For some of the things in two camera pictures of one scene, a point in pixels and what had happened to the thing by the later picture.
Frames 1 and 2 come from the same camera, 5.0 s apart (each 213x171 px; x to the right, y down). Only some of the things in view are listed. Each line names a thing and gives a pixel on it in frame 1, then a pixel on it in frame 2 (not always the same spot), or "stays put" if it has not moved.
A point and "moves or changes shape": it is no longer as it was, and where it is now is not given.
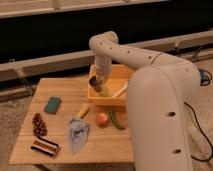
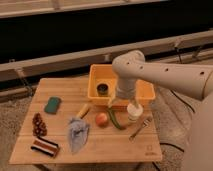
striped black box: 46,146 stays put
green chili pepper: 115,121 stays put
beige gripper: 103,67 -> 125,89
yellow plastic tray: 114,92 stays put
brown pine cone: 39,127 stays put
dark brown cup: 93,82 moves or changes shape
